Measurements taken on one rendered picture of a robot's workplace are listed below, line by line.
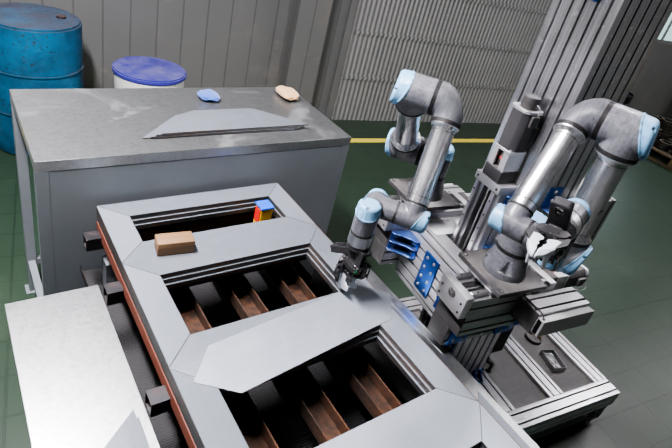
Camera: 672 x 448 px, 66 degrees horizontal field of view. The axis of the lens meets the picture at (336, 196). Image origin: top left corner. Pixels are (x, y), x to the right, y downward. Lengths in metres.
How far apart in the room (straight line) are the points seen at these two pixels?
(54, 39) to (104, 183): 1.90
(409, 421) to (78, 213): 1.34
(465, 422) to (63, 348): 1.14
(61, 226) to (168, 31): 2.82
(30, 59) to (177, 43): 1.32
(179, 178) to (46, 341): 0.76
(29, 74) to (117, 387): 2.63
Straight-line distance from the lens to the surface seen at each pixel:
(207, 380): 1.46
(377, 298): 1.81
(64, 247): 2.17
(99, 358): 1.67
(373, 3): 5.17
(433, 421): 1.54
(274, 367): 1.51
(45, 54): 3.82
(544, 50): 1.95
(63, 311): 1.81
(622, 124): 1.60
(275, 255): 1.90
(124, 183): 2.06
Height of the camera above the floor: 2.01
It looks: 30 degrees down
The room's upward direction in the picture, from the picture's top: 15 degrees clockwise
